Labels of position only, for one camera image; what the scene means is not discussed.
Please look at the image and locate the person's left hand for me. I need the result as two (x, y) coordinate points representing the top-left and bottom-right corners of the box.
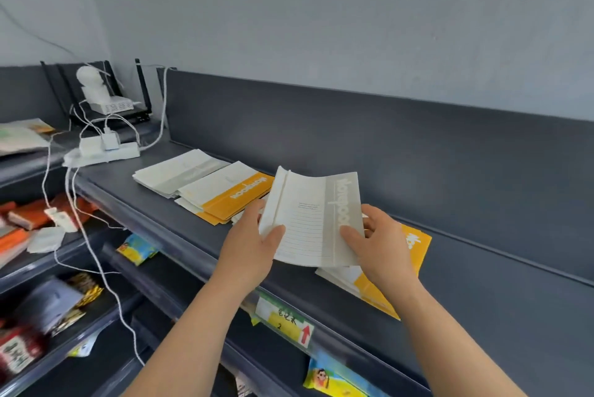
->
(218, 199), (286, 293)

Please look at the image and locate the person's right hand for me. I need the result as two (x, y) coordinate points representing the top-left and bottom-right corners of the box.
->
(339, 204), (423, 302)

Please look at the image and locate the small orange notebook stack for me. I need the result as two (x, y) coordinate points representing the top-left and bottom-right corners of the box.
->
(315, 213), (433, 321)
(174, 161), (276, 227)

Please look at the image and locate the person's right forearm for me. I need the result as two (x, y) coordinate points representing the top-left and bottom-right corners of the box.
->
(397, 280), (530, 397)

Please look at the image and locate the person's left forearm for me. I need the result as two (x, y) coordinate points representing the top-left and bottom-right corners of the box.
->
(123, 271), (256, 397)

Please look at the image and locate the yellow white price tag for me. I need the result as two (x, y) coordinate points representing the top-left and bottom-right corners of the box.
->
(254, 292), (316, 350)

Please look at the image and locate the dark grey back panel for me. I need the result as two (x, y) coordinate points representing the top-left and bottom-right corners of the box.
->
(165, 69), (594, 284)

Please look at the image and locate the white power strip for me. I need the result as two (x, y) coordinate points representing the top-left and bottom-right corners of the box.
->
(62, 141), (142, 169)

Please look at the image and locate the yellow brown snack packet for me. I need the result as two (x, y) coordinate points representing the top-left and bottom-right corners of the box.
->
(51, 273), (105, 337)

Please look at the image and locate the black router body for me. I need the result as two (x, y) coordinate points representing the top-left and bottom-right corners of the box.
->
(69, 106), (153, 128)

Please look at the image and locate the slotted dark metal upright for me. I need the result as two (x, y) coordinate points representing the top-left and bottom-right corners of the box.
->
(157, 67), (171, 131)

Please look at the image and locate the white power adapter block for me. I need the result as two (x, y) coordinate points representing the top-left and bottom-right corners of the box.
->
(79, 135), (104, 159)

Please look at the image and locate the black router antenna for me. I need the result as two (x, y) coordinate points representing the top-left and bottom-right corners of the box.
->
(134, 57), (153, 115)

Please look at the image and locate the white padded pouch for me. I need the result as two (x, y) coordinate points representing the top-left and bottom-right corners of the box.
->
(27, 226), (67, 255)

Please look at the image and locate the grey foil packet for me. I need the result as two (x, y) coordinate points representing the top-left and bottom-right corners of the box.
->
(14, 276), (84, 335)

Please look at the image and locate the orange white packet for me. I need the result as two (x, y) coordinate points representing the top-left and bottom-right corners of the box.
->
(0, 192), (98, 268)

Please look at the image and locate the white router device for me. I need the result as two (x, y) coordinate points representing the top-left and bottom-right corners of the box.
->
(75, 65), (112, 103)

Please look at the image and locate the red white snack packet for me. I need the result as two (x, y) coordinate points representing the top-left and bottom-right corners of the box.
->
(0, 325), (47, 377)

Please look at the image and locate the white router box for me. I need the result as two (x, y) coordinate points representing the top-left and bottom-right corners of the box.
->
(40, 60), (82, 110)

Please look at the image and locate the pale flat paper packet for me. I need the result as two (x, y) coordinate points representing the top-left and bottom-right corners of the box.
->
(0, 118), (56, 157)

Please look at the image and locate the clear plastic price rail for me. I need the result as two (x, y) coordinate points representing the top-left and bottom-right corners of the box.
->
(74, 178), (433, 397)

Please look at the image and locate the thin white cable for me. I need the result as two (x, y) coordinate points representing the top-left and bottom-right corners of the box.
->
(64, 164), (145, 367)

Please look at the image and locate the thick white braided cable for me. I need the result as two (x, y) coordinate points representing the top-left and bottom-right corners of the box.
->
(139, 66), (170, 153)

